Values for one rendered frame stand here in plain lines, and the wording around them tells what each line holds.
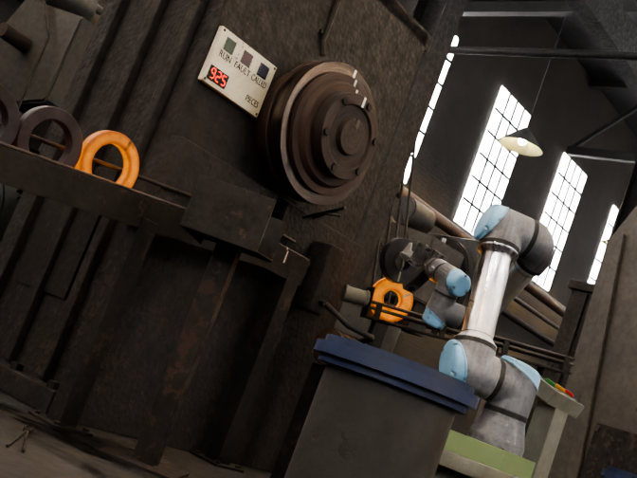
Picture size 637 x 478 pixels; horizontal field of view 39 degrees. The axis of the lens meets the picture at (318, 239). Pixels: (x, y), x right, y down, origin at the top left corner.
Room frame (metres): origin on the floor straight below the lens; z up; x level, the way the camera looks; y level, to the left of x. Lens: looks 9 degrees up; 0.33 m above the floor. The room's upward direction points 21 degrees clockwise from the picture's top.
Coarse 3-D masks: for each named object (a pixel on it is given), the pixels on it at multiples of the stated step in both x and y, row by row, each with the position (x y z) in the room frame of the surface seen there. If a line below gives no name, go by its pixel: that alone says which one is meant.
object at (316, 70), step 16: (320, 64) 2.75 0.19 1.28; (336, 64) 2.80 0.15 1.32; (288, 80) 2.75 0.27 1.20; (304, 80) 2.72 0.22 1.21; (288, 96) 2.70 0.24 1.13; (368, 96) 2.94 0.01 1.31; (272, 112) 2.74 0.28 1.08; (288, 112) 2.71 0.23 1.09; (272, 128) 2.75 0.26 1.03; (288, 128) 2.73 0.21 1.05; (272, 144) 2.76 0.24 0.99; (288, 144) 2.75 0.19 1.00; (272, 160) 2.80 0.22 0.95; (288, 160) 2.77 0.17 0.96; (288, 176) 2.78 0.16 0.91; (304, 192) 2.85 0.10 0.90; (352, 192) 3.01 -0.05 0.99
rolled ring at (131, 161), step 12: (96, 132) 2.31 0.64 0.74; (108, 132) 2.31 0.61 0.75; (84, 144) 2.29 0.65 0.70; (96, 144) 2.29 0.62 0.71; (120, 144) 2.35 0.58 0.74; (132, 144) 2.37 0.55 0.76; (84, 156) 2.28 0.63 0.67; (132, 156) 2.38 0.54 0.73; (84, 168) 2.29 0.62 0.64; (132, 168) 2.39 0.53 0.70; (120, 180) 2.40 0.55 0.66; (132, 180) 2.40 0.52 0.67
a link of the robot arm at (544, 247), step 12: (540, 228) 2.43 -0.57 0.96; (540, 240) 2.43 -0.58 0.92; (552, 240) 2.45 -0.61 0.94; (540, 252) 2.44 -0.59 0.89; (552, 252) 2.47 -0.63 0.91; (516, 264) 2.55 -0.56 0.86; (528, 264) 2.50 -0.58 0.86; (540, 264) 2.48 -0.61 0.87; (516, 276) 2.56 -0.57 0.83; (528, 276) 2.54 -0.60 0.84; (516, 288) 2.59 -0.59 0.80; (504, 300) 2.64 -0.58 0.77
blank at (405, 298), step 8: (384, 280) 3.08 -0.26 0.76; (376, 288) 3.08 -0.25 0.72; (384, 288) 3.09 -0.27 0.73; (392, 288) 3.09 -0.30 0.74; (400, 288) 3.10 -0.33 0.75; (376, 296) 3.08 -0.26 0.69; (400, 296) 3.11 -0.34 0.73; (408, 296) 3.11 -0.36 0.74; (400, 304) 3.10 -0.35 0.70; (408, 304) 3.11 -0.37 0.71; (400, 312) 3.11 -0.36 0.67; (392, 320) 3.10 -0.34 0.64
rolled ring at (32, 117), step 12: (36, 108) 2.17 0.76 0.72; (48, 108) 2.18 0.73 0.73; (60, 108) 2.20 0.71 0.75; (24, 120) 2.15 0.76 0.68; (36, 120) 2.17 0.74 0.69; (60, 120) 2.21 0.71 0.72; (72, 120) 2.23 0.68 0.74; (24, 132) 2.15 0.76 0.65; (72, 132) 2.24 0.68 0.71; (12, 144) 2.16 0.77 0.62; (24, 144) 2.16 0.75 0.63; (72, 144) 2.26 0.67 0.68; (72, 156) 2.27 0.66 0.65
